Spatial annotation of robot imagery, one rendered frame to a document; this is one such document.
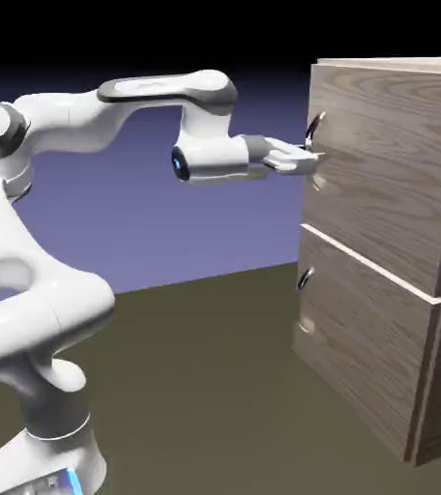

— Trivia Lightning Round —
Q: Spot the small wood cabinet door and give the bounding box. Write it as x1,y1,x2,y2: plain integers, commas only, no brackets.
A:
292,227,438,462

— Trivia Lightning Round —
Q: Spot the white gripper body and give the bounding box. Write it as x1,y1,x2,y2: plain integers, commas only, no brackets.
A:
262,136,319,176

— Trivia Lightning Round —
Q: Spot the long curved metal handle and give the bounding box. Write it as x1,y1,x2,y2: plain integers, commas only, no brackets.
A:
304,110,327,191

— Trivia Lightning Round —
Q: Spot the large wood cabinet door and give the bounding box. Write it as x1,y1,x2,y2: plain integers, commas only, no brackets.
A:
302,63,441,299

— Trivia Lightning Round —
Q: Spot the short curved metal handle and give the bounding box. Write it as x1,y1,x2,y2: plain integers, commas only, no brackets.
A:
296,266,316,335

